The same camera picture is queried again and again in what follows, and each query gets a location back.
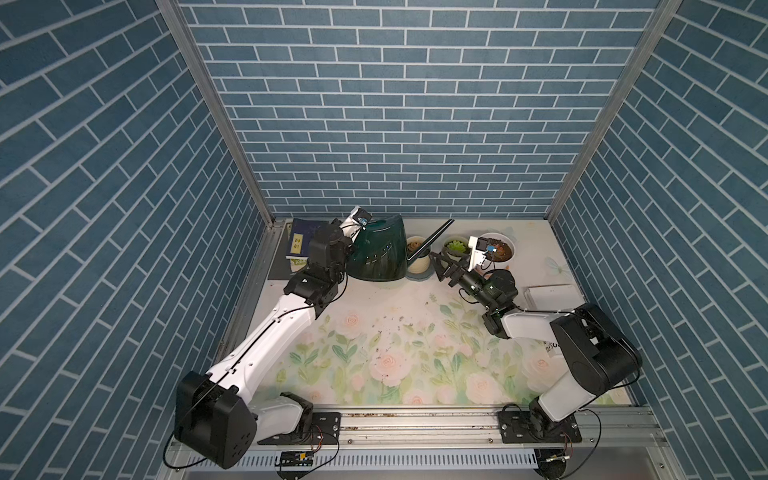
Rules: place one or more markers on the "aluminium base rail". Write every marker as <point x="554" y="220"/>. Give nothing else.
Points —
<point x="618" y="442"/>

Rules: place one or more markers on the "dark green watering can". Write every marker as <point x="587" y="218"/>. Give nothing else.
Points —
<point x="379" y="251"/>

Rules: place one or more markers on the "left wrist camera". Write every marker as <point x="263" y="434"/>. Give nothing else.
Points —
<point x="361" y="217"/>

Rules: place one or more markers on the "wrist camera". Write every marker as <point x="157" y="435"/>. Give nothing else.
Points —
<point x="481" y="250"/>
<point x="361" y="217"/>

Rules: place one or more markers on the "grey-blue pot saucer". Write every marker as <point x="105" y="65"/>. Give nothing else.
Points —
<point x="422" y="276"/>

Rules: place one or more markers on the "white plastic flower pot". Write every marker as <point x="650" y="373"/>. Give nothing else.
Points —
<point x="497" y="237"/>

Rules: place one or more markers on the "floral table mat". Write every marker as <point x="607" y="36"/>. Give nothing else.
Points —
<point x="409" y="343"/>

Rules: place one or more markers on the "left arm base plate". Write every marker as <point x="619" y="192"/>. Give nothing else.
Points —
<point x="321" y="429"/>

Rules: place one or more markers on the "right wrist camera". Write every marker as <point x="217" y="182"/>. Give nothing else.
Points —
<point x="481" y="250"/>

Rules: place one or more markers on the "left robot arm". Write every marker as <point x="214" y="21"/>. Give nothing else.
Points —
<point x="213" y="414"/>

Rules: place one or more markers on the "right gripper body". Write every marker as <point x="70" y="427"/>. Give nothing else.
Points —
<point x="465" y="282"/>

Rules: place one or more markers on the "green wavy flower pot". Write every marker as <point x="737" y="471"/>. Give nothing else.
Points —
<point x="451" y="254"/>

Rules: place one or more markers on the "dark blue book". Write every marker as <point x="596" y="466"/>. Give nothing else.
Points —
<point x="301" y="233"/>

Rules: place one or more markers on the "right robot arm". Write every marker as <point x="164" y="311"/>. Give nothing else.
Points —
<point x="598" y="356"/>

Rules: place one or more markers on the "cream wavy flower pot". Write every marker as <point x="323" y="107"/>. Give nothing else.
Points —
<point x="422" y="261"/>

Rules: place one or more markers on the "white flat box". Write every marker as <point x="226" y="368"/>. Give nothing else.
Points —
<point x="553" y="297"/>

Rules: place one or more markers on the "bright green succulent plant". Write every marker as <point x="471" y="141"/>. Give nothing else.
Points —
<point x="459" y="247"/>

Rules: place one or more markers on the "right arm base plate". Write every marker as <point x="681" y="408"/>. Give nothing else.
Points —
<point x="522" y="426"/>

